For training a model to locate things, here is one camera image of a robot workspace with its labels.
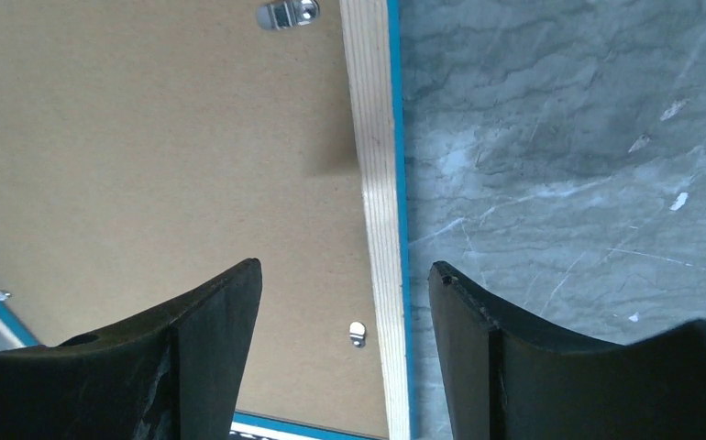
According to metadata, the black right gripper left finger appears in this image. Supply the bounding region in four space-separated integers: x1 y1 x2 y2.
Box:
0 258 262 439

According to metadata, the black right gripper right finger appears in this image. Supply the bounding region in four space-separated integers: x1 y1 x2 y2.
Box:
429 261 706 439

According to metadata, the brown cardboard backing board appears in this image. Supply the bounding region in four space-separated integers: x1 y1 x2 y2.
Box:
0 0 391 438

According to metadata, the blue wooden picture frame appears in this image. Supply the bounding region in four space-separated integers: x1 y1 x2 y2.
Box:
0 0 418 440

